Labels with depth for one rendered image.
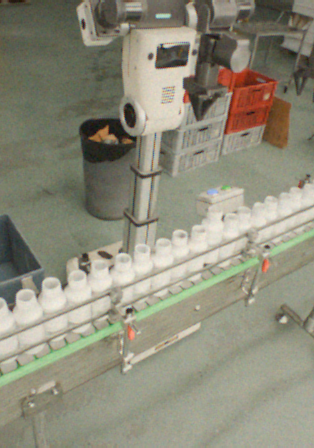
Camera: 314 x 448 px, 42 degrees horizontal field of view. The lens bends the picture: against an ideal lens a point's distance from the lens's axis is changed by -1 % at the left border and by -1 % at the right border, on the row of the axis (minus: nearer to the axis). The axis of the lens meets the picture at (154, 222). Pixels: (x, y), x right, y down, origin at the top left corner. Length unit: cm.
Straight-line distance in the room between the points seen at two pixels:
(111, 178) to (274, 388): 159
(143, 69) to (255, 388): 157
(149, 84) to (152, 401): 140
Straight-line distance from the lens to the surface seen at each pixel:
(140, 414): 203
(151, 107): 154
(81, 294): 92
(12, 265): 158
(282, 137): 443
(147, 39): 145
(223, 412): 211
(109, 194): 281
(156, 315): 110
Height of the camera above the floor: 180
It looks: 37 degrees down
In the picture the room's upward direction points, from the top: 7 degrees clockwise
